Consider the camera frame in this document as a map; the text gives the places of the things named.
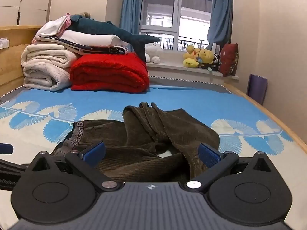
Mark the window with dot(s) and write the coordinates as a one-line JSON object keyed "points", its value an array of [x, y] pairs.
{"points": [[178, 9]]}

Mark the white quilt with navy trim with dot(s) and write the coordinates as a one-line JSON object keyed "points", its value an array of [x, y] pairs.
{"points": [[91, 39]]}

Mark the black and white striped plush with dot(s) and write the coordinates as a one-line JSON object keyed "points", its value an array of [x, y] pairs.
{"points": [[215, 62]]}

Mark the teal shark plush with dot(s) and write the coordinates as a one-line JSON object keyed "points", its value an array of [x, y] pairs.
{"points": [[96, 27]]}

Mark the red folded blanket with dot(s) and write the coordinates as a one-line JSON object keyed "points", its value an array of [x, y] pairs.
{"points": [[108, 74]]}

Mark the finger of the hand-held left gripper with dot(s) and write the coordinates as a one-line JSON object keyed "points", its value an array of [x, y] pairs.
{"points": [[14, 168], [5, 148]]}

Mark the tissue pack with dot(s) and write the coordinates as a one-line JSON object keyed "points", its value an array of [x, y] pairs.
{"points": [[4, 43]]}

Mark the white wardrobe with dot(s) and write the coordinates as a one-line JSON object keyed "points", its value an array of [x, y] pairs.
{"points": [[28, 4]]}

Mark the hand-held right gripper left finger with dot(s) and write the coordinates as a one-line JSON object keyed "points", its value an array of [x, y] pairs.
{"points": [[96, 151]]}

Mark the yellow duck plush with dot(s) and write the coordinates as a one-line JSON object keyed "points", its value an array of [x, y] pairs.
{"points": [[190, 62]]}

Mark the cream folded blanket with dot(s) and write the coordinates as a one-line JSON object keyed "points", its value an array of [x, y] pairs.
{"points": [[43, 62]]}

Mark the white and pink cloth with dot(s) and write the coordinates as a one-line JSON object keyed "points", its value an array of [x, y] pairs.
{"points": [[52, 27]]}

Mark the white plush toy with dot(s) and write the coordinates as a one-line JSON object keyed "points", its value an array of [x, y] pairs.
{"points": [[153, 51]]}

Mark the dark red cushion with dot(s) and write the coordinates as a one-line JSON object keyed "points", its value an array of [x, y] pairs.
{"points": [[229, 60]]}

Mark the purple folded mat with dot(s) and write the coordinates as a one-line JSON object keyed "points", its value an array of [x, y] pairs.
{"points": [[256, 88]]}

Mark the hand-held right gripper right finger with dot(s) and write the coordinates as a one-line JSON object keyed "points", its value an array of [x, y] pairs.
{"points": [[209, 155]]}

